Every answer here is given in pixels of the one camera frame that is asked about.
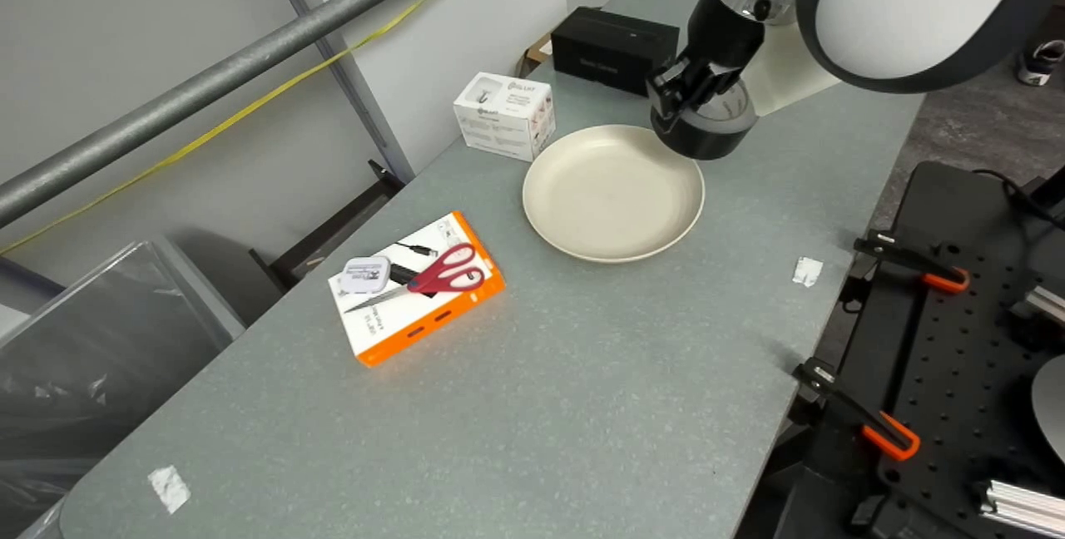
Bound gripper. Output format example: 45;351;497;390
646;0;766;135

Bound dark grey tape roll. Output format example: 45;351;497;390
659;78;759;162

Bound cream round plate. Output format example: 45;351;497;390
522;124;707;265

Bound black rectangular box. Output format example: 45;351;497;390
550;7;681;98

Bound brown cardboard box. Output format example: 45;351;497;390
515;30;556;79

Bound small white printed box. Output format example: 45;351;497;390
453;72;557;163

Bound black clamp with orange grip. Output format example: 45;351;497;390
793;358;923;463
854;230;973;295

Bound orange and white box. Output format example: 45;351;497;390
327;210;507;368

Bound sneaker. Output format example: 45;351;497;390
1016;39;1065;88

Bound small white square gadget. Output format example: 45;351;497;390
339;255;393;295

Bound black partition foot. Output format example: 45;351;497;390
249;159;407;292

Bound silver aluminium profile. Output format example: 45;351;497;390
1022;284;1065;325
977;478;1065;539

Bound grey metal pole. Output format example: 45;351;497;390
0;0;493;229

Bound plastic covered grey bin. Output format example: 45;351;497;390
0;238;248;539

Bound red handled scissors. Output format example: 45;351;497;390
342;242;488;314

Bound black cable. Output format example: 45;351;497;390
972;168;1065;234

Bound yellow strap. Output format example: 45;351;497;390
0;0;510;258

